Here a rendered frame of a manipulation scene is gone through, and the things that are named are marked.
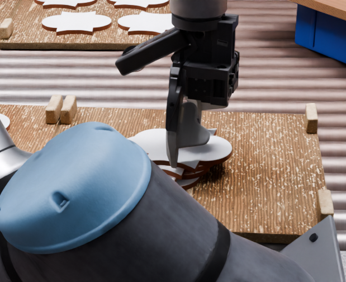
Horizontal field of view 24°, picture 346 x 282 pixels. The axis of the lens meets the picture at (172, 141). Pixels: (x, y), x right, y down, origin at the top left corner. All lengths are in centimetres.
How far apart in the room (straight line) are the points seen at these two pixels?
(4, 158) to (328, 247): 29
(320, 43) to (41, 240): 112
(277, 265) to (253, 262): 2
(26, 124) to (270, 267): 74
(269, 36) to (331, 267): 110
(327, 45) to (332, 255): 96
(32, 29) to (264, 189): 76
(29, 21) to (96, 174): 122
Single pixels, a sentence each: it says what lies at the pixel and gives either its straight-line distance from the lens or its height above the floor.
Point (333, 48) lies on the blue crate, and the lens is 161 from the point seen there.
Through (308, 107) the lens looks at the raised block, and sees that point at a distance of 132.
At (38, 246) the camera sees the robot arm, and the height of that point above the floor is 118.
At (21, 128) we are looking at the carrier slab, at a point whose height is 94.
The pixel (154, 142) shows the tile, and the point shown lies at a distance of 118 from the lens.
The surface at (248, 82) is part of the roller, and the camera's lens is 151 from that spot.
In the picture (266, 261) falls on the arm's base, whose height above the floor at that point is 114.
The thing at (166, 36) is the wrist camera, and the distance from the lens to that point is 109.
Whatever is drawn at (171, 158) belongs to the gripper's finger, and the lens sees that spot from 110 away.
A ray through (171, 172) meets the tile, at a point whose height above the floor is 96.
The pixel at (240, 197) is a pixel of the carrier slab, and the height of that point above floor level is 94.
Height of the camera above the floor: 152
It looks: 28 degrees down
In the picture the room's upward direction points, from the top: straight up
